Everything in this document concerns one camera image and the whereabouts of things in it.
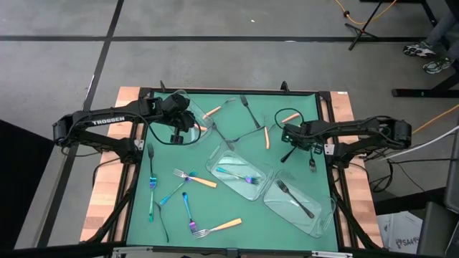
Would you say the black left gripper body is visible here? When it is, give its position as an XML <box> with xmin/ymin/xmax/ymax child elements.
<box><xmin>157</xmin><ymin>92</ymin><xmax>197</xmax><ymax>133</ymax></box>

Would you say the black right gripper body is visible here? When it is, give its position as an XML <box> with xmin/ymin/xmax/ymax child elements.
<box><xmin>282</xmin><ymin>120</ymin><xmax>316</xmax><ymax>148</ymax></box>

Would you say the black fork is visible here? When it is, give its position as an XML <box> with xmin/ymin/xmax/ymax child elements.
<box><xmin>280</xmin><ymin>145</ymin><xmax>298</xmax><ymax>164</ymax></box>
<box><xmin>146</xmin><ymin>143</ymin><xmax>156</xmax><ymax>180</ymax></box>
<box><xmin>153</xmin><ymin>201</ymin><xmax>170</xmax><ymax>244</ymax></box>
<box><xmin>275</xmin><ymin>178</ymin><xmax>316</xmax><ymax>219</ymax></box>
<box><xmin>308</xmin><ymin>148</ymin><xmax>318</xmax><ymax>173</ymax></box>
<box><xmin>212</xmin><ymin>122</ymin><xmax>237</xmax><ymax>152</ymax></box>
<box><xmin>239</xmin><ymin>94</ymin><xmax>262</xmax><ymax>130</ymax></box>
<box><xmin>232</xmin><ymin>127</ymin><xmax>265</xmax><ymax>143</ymax></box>

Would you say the clear plastic bin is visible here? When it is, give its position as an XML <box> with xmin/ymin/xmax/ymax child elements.
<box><xmin>205</xmin><ymin>138</ymin><xmax>275</xmax><ymax>202</ymax></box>
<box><xmin>156</xmin><ymin>89</ymin><xmax>215</xmax><ymax>146</ymax></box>
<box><xmin>262</xmin><ymin>168</ymin><xmax>337</xmax><ymax>239</ymax></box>

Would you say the green table mat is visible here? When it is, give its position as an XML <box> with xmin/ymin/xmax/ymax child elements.
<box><xmin>125</xmin><ymin>91</ymin><xmax>340</xmax><ymax>252</ymax></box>

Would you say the white printed box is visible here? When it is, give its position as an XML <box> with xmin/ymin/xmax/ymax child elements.
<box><xmin>376</xmin><ymin>210</ymin><xmax>424</xmax><ymax>256</ymax></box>

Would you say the black floor stand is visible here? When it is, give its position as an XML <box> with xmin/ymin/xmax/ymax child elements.
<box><xmin>344</xmin><ymin>0</ymin><xmax>387</xmax><ymax>51</ymax></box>

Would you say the grey cabinet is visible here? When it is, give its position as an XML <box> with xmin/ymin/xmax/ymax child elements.
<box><xmin>443</xmin><ymin>118</ymin><xmax>459</xmax><ymax>216</ymax></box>

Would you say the person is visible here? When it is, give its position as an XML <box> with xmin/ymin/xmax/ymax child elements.
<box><xmin>402</xmin><ymin>0</ymin><xmax>459</xmax><ymax>75</ymax></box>

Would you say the grey chair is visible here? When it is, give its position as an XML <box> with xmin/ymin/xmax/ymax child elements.
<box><xmin>415</xmin><ymin>200</ymin><xmax>459</xmax><ymax>257</ymax></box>

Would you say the black panel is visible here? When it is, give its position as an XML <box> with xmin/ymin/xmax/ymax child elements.
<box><xmin>0</xmin><ymin>119</ymin><xmax>57</xmax><ymax>252</ymax></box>

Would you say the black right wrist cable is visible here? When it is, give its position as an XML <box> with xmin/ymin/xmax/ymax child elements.
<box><xmin>273</xmin><ymin>107</ymin><xmax>306</xmax><ymax>127</ymax></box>

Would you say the black table frame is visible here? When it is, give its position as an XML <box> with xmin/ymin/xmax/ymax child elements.
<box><xmin>107</xmin><ymin>85</ymin><xmax>359</xmax><ymax>252</ymax></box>

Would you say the black floor cable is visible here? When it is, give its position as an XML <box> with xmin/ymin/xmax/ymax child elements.
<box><xmin>367</xmin><ymin>157</ymin><xmax>448</xmax><ymax>194</ymax></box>

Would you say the black desk frame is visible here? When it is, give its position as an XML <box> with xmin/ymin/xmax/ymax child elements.
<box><xmin>391</xmin><ymin>0</ymin><xmax>459</xmax><ymax>98</ymax></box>

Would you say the white cable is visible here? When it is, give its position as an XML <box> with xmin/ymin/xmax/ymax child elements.
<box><xmin>379</xmin><ymin>125</ymin><xmax>459</xmax><ymax>161</ymax></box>

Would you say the yellow power cable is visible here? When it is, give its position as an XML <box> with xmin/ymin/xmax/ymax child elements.
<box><xmin>333</xmin><ymin>0</ymin><xmax>399</xmax><ymax>26</ymax></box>
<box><xmin>411</xmin><ymin>103</ymin><xmax>459</xmax><ymax>135</ymax></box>

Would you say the black front rail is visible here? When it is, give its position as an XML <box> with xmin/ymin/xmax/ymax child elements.
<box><xmin>0</xmin><ymin>242</ymin><xmax>459</xmax><ymax>258</ymax></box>

